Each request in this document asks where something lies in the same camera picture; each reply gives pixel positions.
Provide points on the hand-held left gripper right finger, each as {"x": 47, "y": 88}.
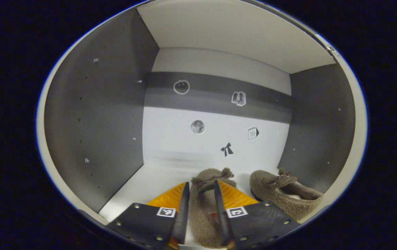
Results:
{"x": 220, "y": 215}

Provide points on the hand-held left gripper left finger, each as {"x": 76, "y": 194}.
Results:
{"x": 184, "y": 215}

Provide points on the brown fuzzy shoe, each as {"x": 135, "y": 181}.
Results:
{"x": 202, "y": 208}
{"x": 278, "y": 194}

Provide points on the grey shoe cabinet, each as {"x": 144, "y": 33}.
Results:
{"x": 184, "y": 139}

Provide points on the metal door hinge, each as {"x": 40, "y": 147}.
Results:
{"x": 331, "y": 49}

